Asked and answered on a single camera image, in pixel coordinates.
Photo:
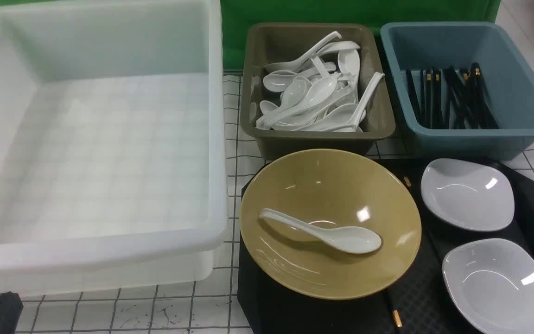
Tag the large white plastic tub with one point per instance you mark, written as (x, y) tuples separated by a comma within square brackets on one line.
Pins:
[(112, 144)]

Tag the white spoon right leaning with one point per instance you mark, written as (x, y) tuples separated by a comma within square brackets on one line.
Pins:
[(349, 116)]

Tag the blue chopstick bin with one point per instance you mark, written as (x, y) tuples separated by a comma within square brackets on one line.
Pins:
[(440, 55)]

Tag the white spoon upper right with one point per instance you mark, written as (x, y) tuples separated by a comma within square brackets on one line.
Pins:
[(349, 62)]

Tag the black serving tray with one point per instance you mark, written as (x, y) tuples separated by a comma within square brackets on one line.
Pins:
[(424, 303)]

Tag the white spoon top long handle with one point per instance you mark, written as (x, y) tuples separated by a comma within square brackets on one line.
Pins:
[(294, 65)]

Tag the olive brown spoon bin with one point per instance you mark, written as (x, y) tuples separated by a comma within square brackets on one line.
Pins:
[(282, 42)]

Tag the white spoon bowl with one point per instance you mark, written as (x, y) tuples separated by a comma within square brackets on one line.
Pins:
[(316, 94), (278, 80)]

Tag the white spoon centre bowl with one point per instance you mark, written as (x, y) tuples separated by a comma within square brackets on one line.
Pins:
[(316, 94)]

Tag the yellow noodle bowl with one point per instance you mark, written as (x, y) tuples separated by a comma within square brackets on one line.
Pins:
[(329, 189)]

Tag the white square dish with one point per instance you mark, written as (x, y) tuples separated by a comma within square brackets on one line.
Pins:
[(468, 195), (491, 283)]

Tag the white ceramic soup spoon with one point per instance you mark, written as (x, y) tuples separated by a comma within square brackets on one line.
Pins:
[(350, 239)]

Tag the black chopstick gold band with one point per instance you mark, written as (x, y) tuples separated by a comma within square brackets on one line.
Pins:
[(407, 182), (399, 328)]

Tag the black chopstick far right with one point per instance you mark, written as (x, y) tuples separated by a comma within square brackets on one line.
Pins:
[(484, 117)]

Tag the green backdrop cloth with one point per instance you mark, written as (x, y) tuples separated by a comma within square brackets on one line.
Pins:
[(239, 15)]

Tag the white spoon left bowl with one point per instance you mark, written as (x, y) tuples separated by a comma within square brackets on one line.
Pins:
[(278, 80)]

